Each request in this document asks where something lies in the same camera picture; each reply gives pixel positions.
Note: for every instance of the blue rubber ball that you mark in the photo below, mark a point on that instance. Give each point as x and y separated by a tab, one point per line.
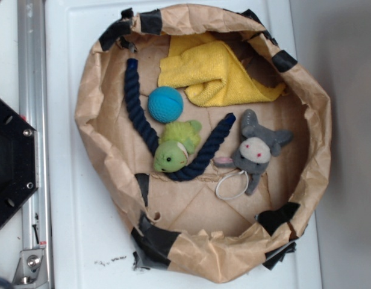
165	104

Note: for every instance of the green plush turtle toy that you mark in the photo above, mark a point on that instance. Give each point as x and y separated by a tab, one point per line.
177	142

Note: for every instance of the grey plush donkey toy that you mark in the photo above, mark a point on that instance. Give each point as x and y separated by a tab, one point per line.
252	157

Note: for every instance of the yellow microfiber cloth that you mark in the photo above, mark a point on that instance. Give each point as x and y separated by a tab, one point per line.
211	73

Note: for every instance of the brown paper bag bin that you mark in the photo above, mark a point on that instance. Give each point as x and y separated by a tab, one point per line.
175	219

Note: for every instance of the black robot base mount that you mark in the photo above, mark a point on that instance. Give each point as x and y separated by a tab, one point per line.
18	179

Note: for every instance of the metal corner bracket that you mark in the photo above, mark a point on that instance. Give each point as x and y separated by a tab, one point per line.
31	271

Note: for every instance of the aluminium extrusion rail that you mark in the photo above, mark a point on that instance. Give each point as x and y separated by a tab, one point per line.
36	218

